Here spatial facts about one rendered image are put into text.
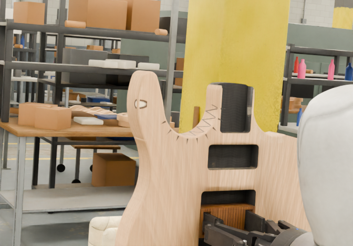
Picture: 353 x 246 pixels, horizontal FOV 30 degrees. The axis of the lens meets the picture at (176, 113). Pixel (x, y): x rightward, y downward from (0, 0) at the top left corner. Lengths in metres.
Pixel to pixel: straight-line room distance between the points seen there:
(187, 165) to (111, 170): 5.31
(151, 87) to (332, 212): 0.37
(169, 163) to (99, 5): 5.17
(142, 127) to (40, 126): 4.03
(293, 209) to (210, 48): 1.29
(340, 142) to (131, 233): 0.42
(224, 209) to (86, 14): 5.12
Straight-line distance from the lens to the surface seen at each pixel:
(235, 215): 1.06
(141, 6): 6.31
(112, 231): 1.31
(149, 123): 0.97
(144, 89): 0.96
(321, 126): 0.69
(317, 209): 0.72
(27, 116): 5.10
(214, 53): 2.32
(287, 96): 6.40
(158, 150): 0.98
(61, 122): 4.96
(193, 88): 2.43
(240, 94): 1.06
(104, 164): 6.32
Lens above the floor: 1.57
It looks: 6 degrees down
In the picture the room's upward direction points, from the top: 4 degrees clockwise
